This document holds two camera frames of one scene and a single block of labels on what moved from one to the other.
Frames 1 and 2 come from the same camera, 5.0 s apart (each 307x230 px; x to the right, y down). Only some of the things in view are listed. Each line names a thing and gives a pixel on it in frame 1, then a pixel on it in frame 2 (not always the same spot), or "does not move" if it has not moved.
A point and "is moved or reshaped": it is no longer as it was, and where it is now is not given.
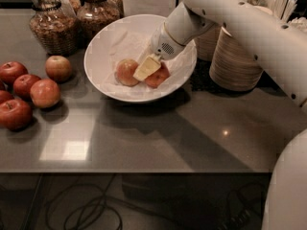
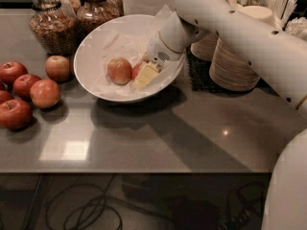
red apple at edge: (5, 97) does not move
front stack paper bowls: (231, 67) does not move
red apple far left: (11, 70) does not move
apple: (158, 78) is moved or reshaped
